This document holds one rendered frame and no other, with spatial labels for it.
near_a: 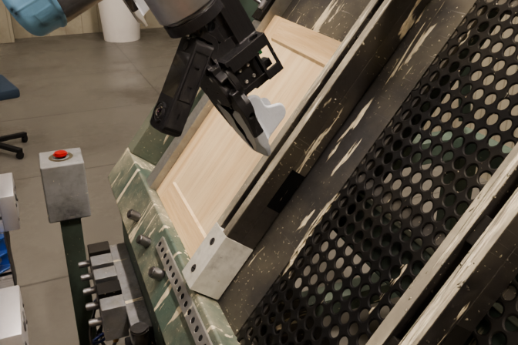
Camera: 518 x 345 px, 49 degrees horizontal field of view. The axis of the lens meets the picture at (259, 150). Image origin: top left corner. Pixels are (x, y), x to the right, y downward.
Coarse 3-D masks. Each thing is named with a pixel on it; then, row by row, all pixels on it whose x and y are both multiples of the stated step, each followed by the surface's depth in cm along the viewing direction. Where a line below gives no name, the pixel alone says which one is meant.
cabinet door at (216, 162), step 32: (288, 32) 137; (288, 64) 130; (320, 64) 120; (288, 96) 124; (224, 128) 140; (192, 160) 145; (224, 160) 132; (256, 160) 122; (160, 192) 150; (192, 192) 137; (224, 192) 126; (192, 224) 129
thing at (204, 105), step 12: (276, 0) 146; (288, 0) 147; (276, 12) 147; (264, 24) 147; (204, 96) 152; (204, 108) 149; (192, 120) 151; (192, 132) 151; (180, 144) 151; (168, 156) 152; (156, 168) 154; (168, 168) 152; (156, 180) 152
